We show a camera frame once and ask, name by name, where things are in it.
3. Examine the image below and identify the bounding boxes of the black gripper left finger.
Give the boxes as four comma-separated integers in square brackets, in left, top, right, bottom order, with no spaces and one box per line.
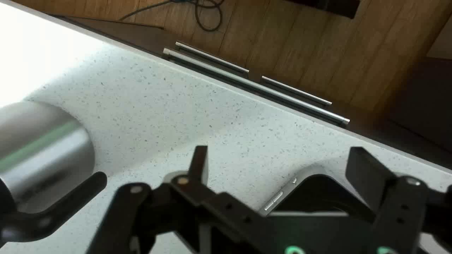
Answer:
[172,146,263,226]

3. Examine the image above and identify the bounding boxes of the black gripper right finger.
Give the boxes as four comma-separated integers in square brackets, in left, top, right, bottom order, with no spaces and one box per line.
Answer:
[347,147,429,250]

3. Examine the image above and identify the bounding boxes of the silver thermal coffee jar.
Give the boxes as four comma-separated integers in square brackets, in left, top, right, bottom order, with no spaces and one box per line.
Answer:
[0,102,108,243]

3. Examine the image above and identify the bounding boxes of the silver drawer handle bars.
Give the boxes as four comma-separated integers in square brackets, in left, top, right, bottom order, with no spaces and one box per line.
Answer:
[163,41,351,126]

